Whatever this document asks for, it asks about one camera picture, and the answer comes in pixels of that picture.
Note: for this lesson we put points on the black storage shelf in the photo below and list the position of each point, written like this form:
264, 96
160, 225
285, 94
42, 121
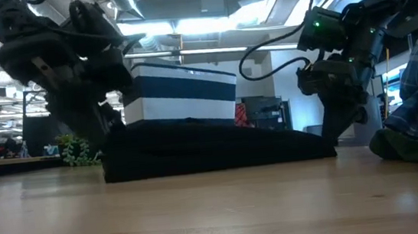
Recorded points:
266, 115

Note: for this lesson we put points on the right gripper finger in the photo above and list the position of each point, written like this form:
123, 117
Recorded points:
338, 120

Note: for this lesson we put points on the grey round bin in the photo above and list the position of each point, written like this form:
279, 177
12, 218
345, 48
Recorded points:
312, 130

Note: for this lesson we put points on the dark green button shirt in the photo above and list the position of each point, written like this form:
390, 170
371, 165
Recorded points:
412, 147

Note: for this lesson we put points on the fluorescent light strip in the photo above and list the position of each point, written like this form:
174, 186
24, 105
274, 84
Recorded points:
279, 47

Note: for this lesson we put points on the grey ceiling box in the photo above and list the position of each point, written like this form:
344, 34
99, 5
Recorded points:
213, 1

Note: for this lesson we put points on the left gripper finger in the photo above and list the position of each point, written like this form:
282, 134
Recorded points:
86, 125

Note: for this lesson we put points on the navy white striped bin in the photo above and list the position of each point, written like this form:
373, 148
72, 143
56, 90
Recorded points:
184, 96

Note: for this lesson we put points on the silver ceiling duct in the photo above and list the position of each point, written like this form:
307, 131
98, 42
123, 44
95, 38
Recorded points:
125, 2

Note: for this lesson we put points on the black cloth garment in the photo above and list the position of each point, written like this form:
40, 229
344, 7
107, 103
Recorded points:
196, 149

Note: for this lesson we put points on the small green potted plant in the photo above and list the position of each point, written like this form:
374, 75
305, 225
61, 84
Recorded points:
78, 152

